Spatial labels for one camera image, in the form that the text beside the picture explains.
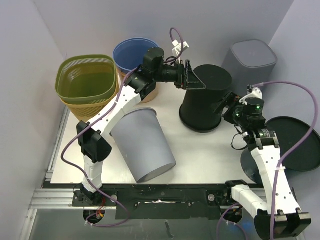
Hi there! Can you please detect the grey mesh square basket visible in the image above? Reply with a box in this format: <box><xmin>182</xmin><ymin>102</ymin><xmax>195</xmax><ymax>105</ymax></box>
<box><xmin>221</xmin><ymin>39</ymin><xmax>278</xmax><ymax>96</ymax></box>

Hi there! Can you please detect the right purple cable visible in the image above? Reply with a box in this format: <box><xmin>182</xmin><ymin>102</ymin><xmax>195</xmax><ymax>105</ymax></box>
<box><xmin>216</xmin><ymin>80</ymin><xmax>320</xmax><ymax>240</ymax></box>

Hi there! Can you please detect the green mesh square basket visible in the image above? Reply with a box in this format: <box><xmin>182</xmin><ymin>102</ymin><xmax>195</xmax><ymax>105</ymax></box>
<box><xmin>55</xmin><ymin>54</ymin><xmax>117</xmax><ymax>104</ymax></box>

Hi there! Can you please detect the purple cable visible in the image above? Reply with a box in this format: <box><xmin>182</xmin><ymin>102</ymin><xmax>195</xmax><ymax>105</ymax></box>
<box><xmin>60</xmin><ymin>27</ymin><xmax>186</xmax><ymax>228</ymax></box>
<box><xmin>216</xmin><ymin>80</ymin><xmax>320</xmax><ymax>240</ymax></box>

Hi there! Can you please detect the dark navy round bin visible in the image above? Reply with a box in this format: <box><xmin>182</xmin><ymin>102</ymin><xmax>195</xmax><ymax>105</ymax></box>
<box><xmin>240</xmin><ymin>116</ymin><xmax>320</xmax><ymax>185</ymax></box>

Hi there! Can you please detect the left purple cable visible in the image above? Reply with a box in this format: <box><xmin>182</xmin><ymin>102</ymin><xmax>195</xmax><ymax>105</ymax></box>
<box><xmin>60</xmin><ymin>27</ymin><xmax>186</xmax><ymax>228</ymax></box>

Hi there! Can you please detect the light grey round bin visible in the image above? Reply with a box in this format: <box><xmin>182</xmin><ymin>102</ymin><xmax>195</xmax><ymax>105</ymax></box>
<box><xmin>110</xmin><ymin>107</ymin><xmax>177</xmax><ymax>184</ymax></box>

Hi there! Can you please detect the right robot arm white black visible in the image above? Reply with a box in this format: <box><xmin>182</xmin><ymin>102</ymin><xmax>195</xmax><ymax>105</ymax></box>
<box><xmin>215</xmin><ymin>87</ymin><xmax>312</xmax><ymax>240</ymax></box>

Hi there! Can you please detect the tan mesh square basket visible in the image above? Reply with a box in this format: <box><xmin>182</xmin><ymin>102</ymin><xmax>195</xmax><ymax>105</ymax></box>
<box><xmin>61</xmin><ymin>81</ymin><xmax>120</xmax><ymax>122</ymax></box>

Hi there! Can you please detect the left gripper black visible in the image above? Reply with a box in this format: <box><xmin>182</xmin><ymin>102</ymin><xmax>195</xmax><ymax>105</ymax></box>
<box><xmin>152</xmin><ymin>59</ymin><xmax>205</xmax><ymax>90</ymax></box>

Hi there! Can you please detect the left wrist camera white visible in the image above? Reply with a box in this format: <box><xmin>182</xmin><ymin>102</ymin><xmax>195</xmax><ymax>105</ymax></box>
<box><xmin>172</xmin><ymin>40</ymin><xmax>190</xmax><ymax>57</ymax></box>

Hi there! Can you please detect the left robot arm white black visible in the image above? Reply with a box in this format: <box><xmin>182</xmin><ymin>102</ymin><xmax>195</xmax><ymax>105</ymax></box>
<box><xmin>76</xmin><ymin>47</ymin><xmax>206</xmax><ymax>206</ymax></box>

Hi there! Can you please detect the black ribbed round bin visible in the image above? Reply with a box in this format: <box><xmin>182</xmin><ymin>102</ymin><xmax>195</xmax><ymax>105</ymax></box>
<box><xmin>179</xmin><ymin>64</ymin><xmax>233</xmax><ymax>133</ymax></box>

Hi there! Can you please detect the blue round bin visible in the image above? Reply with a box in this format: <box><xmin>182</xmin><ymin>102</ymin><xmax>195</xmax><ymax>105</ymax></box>
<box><xmin>112</xmin><ymin>37</ymin><xmax>159</xmax><ymax>74</ymax></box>

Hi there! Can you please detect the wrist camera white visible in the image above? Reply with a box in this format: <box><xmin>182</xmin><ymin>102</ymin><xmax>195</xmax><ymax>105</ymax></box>
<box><xmin>239</xmin><ymin>85</ymin><xmax>263</xmax><ymax>105</ymax></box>
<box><xmin>172</xmin><ymin>40</ymin><xmax>190</xmax><ymax>57</ymax></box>

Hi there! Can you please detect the tan round bin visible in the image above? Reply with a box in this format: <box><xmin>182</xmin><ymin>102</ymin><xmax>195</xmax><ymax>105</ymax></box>
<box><xmin>117</xmin><ymin>68</ymin><xmax>159</xmax><ymax>104</ymax></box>

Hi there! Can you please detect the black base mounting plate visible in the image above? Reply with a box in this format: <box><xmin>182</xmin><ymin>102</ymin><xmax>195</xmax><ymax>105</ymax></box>
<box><xmin>72</xmin><ymin>184</ymin><xmax>235</xmax><ymax>220</ymax></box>

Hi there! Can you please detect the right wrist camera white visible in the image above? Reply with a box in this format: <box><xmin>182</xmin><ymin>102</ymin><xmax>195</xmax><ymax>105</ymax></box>
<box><xmin>239</xmin><ymin>85</ymin><xmax>263</xmax><ymax>105</ymax></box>

